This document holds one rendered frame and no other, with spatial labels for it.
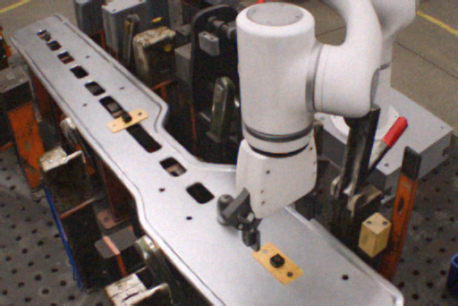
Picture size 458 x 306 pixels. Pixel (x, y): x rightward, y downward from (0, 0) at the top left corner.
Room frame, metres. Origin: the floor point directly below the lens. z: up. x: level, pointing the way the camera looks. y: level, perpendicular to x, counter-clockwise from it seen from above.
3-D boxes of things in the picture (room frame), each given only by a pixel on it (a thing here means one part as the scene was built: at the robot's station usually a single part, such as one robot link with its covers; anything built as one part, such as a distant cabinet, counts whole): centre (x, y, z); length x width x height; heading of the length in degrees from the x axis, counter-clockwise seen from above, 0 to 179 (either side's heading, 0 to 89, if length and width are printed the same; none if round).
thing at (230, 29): (0.98, -0.03, 0.94); 0.18 x 0.13 x 0.49; 33
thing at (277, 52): (0.56, -0.06, 1.34); 0.09 x 0.08 x 0.13; 66
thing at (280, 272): (0.56, -0.06, 1.01); 0.08 x 0.04 x 0.01; 33
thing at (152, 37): (1.17, 0.15, 0.89); 0.13 x 0.11 x 0.38; 123
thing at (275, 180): (0.56, -0.06, 1.19); 0.10 x 0.07 x 0.11; 123
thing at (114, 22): (1.32, 0.24, 0.90); 0.13 x 0.10 x 0.41; 123
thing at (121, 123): (0.95, 0.20, 1.01); 0.08 x 0.04 x 0.01; 124
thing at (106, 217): (1.02, 0.24, 0.84); 0.17 x 0.06 x 0.29; 123
